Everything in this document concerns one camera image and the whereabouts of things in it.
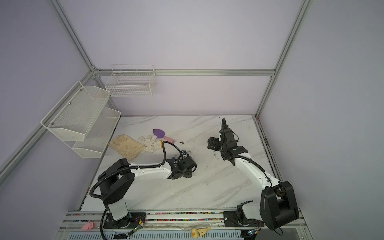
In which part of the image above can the white mesh upper shelf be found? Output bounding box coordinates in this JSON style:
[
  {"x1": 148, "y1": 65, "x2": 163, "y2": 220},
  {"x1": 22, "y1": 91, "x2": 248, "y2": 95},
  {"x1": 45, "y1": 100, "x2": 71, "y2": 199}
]
[{"x1": 41, "y1": 82, "x2": 111, "y2": 142}]

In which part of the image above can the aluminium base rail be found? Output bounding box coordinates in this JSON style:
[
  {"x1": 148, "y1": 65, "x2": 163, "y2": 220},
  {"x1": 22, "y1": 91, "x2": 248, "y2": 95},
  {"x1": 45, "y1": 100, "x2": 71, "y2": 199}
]
[{"x1": 55, "y1": 209, "x2": 313, "y2": 240}]

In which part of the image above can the purple pink toy shovel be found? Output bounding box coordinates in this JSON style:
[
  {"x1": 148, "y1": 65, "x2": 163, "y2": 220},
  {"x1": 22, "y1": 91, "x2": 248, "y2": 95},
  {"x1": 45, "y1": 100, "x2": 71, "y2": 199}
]
[{"x1": 153, "y1": 129, "x2": 175, "y2": 144}]

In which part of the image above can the white mesh lower shelf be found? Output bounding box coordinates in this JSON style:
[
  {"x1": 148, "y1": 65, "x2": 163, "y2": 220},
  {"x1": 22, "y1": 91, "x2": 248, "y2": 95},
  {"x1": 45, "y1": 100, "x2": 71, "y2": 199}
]
[{"x1": 70, "y1": 108, "x2": 121, "y2": 159}]

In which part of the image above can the white wire basket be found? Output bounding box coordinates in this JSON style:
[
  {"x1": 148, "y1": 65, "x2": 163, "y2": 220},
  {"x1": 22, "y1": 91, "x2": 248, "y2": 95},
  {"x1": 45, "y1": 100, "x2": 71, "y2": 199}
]
[{"x1": 105, "y1": 65, "x2": 157, "y2": 97}]

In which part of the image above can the yellow toy figure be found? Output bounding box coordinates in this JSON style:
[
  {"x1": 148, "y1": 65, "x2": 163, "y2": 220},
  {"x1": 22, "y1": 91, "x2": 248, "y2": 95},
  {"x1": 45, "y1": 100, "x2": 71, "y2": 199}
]
[{"x1": 191, "y1": 227, "x2": 211, "y2": 239}]

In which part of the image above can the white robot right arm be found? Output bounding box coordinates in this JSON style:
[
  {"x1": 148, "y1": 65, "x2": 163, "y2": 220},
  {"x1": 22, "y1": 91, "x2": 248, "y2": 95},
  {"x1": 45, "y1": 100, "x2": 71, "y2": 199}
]
[{"x1": 207, "y1": 118, "x2": 300, "y2": 232}]

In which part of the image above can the aluminium frame post left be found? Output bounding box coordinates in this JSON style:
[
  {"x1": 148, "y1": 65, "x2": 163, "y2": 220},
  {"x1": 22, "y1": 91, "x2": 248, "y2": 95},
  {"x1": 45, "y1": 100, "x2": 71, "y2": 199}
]
[{"x1": 48, "y1": 0, "x2": 96, "y2": 72}]

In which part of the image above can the pink toy pig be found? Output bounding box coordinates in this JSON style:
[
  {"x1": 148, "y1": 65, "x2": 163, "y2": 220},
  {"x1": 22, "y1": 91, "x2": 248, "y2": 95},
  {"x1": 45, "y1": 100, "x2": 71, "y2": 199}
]
[{"x1": 82, "y1": 222, "x2": 95, "y2": 231}]

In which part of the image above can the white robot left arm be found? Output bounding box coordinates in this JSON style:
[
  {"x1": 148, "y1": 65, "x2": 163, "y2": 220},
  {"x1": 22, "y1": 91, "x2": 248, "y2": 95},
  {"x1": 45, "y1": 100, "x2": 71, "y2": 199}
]
[{"x1": 89, "y1": 141, "x2": 197, "y2": 240}]

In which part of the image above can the aluminium frame post right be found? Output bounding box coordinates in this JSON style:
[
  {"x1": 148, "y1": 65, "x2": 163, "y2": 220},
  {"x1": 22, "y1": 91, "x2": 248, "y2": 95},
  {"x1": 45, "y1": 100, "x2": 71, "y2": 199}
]
[{"x1": 255, "y1": 0, "x2": 313, "y2": 119}]

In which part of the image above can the aluminium frame back bar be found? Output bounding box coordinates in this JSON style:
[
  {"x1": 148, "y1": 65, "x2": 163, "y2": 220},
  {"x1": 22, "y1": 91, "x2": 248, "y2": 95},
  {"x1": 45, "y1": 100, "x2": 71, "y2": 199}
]
[{"x1": 94, "y1": 69, "x2": 276, "y2": 77}]

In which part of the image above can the aluminium frame post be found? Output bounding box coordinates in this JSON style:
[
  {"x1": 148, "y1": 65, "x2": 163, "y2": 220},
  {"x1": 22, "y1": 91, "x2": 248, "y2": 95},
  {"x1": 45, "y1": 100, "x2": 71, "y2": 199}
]
[
  {"x1": 48, "y1": 0, "x2": 96, "y2": 72},
  {"x1": 255, "y1": 0, "x2": 313, "y2": 119}
]

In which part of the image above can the white mesh shelf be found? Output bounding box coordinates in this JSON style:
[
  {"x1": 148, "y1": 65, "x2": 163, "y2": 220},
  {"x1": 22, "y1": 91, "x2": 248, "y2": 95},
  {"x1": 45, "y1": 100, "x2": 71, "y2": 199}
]
[
  {"x1": 41, "y1": 82, "x2": 111, "y2": 142},
  {"x1": 70, "y1": 108, "x2": 121, "y2": 159}
]

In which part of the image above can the beige leather glove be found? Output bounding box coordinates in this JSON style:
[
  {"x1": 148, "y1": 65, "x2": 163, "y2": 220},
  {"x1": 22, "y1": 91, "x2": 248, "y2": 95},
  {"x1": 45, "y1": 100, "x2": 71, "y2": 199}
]
[{"x1": 108, "y1": 135, "x2": 145, "y2": 161}]

